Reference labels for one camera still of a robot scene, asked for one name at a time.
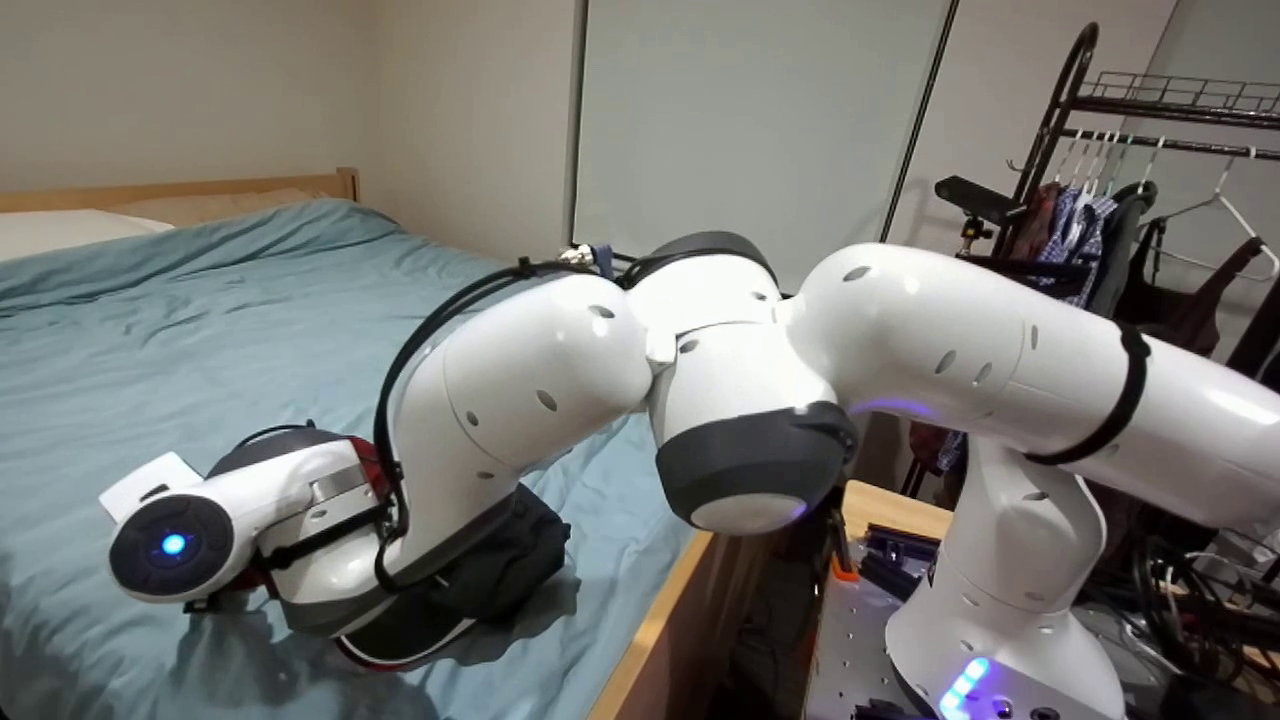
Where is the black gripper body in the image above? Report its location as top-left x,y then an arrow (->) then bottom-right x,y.
107,422 -> 382,604

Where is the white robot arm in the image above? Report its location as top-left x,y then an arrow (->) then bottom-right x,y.
106,230 -> 1280,720

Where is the black cap with grey brim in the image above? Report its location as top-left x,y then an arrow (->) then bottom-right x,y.
337,485 -> 568,670

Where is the blue bed sheet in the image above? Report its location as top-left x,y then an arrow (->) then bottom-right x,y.
0,196 -> 701,720

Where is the white pillow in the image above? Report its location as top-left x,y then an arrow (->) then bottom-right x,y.
0,207 -> 165,258

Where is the metal clothes rack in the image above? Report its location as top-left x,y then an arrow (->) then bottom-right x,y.
936,22 -> 1280,355

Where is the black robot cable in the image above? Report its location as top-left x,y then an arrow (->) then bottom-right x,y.
368,250 -> 644,594

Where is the wooden bed frame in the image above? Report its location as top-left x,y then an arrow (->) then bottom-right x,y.
0,165 -> 855,720

